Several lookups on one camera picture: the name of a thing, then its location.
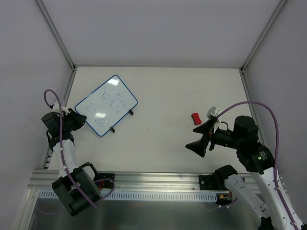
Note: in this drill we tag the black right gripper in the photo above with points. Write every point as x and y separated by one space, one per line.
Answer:
208 135

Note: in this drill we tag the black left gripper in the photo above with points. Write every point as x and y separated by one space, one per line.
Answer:
72 119

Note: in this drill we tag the red black whiteboard eraser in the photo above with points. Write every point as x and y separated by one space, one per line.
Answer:
196 119

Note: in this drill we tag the blue framed whiteboard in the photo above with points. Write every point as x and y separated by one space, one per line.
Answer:
107 105

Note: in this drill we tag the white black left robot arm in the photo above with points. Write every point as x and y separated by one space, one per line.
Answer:
75 186

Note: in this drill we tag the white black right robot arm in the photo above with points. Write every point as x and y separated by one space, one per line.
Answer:
273 211

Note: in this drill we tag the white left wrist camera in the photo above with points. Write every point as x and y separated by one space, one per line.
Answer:
58 106

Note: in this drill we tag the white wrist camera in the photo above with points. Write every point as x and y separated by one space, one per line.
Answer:
58 106
212 114

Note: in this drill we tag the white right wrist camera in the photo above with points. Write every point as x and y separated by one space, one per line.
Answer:
212 114

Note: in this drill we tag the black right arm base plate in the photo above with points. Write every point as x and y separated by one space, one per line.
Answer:
207 183

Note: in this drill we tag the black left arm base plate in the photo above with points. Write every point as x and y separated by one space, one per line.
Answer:
104 180

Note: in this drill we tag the aluminium mounting rail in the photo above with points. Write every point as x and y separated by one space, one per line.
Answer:
133 181

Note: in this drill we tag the white slotted cable duct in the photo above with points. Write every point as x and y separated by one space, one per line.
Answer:
163 196

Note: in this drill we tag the left aluminium frame post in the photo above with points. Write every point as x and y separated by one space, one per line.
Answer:
51 26

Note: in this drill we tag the aluminium frame post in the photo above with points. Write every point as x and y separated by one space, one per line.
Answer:
265 31
51 26

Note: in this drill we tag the right aluminium frame post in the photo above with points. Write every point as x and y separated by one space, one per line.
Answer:
265 31

